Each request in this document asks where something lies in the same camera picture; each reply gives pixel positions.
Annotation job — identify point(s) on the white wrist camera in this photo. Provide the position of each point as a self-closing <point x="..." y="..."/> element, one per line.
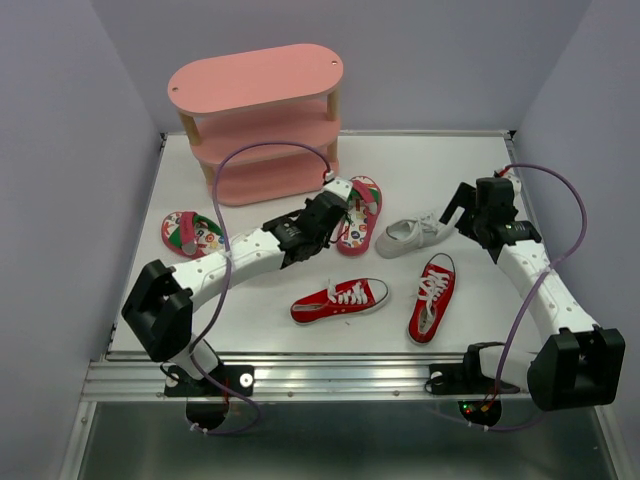
<point x="336" y="185"/>
<point x="512" y="177"/>

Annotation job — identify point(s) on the pink patterned sandal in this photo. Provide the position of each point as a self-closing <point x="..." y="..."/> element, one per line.
<point x="364" y="207"/>
<point x="191" y="235"/>

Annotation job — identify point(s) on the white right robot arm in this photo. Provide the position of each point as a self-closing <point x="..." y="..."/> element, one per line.
<point x="579" y="363"/>

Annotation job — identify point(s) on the red sneaker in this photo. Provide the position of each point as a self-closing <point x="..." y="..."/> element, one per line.
<point x="435" y="290"/>
<point x="350" y="297"/>

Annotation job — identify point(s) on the red sneaker right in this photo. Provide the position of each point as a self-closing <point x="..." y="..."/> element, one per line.
<point x="435" y="290"/>

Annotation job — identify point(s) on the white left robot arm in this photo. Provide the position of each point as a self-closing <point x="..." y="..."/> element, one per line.
<point x="163" y="299"/>

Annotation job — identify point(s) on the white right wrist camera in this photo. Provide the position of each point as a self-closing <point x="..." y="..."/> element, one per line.
<point x="512" y="177"/>

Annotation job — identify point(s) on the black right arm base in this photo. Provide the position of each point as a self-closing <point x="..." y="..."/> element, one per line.
<point x="475" y="393"/>

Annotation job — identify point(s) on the white sneaker right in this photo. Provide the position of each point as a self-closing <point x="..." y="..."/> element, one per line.
<point x="422" y="230"/>

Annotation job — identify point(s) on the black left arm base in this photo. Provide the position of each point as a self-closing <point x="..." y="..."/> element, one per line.
<point x="222" y="408"/>

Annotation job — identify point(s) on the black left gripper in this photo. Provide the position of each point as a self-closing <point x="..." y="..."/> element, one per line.
<point x="327" y="239"/>

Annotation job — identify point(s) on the pink three-tier shoe shelf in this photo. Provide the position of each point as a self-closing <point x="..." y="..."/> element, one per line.
<point x="262" y="124"/>

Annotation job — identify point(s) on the aluminium front mounting rail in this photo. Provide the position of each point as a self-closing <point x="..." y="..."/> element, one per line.
<point x="283" y="378"/>

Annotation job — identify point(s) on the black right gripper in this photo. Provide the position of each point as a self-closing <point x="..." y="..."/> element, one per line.
<point x="465" y="196"/>

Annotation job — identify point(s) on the red sneaker centre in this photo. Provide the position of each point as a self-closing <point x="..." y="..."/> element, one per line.
<point x="350" y="297"/>

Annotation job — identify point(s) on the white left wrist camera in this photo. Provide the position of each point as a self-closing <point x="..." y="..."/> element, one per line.
<point x="336" y="185"/>

